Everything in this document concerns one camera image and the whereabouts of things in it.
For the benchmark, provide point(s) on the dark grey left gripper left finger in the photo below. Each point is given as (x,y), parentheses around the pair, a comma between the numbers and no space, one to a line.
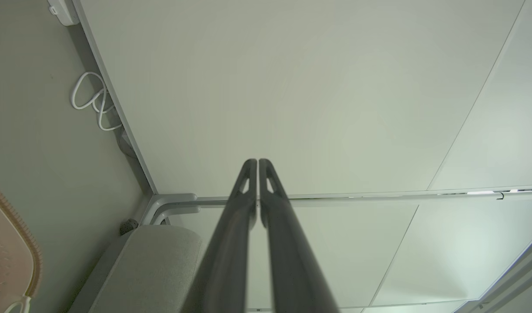
(224,243)

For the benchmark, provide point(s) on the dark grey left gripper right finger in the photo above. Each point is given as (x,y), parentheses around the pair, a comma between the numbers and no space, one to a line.
(287,252)

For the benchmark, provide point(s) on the grey fabric sofa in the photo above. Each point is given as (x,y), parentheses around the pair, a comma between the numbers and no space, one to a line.
(152,269)

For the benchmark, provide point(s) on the dark caster wheel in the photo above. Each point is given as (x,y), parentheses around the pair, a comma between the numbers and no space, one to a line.
(128,227)

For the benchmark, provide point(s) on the beige perforated laundry basket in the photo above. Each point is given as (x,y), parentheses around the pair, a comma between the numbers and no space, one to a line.
(5,261)

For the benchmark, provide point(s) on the white power box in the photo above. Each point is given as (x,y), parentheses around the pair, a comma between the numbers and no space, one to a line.
(65,13)

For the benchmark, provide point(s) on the grey metal partition frame foot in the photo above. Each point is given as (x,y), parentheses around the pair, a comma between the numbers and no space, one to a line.
(161,202)

